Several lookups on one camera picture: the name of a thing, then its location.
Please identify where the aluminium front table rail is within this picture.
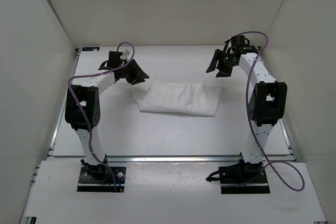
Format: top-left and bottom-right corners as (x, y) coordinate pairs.
(48, 154), (295, 163)

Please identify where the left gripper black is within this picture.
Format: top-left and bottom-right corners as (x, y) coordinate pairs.
(119, 59), (149, 86)

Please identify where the left blue corner label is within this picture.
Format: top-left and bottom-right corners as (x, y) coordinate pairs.
(81, 47), (100, 51)

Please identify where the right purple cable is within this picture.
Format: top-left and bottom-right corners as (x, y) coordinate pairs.
(225, 31), (305, 191)

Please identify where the purple cable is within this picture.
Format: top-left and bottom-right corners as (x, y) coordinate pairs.
(67, 41), (135, 192)
(225, 31), (305, 191)

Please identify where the white pleated skirt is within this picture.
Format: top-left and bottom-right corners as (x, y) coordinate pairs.
(132, 79), (222, 117)

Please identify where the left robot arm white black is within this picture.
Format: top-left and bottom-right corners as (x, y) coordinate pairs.
(65, 48), (149, 184)

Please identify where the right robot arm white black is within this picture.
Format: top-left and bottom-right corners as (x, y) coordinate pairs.
(206, 33), (287, 182)

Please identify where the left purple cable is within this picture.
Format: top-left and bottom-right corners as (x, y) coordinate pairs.
(67, 41), (135, 192)

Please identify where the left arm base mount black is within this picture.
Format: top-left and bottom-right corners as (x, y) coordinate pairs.
(77, 159), (127, 193)

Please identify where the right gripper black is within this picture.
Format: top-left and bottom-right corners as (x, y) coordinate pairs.
(206, 50), (237, 78)

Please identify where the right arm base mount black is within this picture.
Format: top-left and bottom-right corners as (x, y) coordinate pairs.
(206, 157), (270, 195)

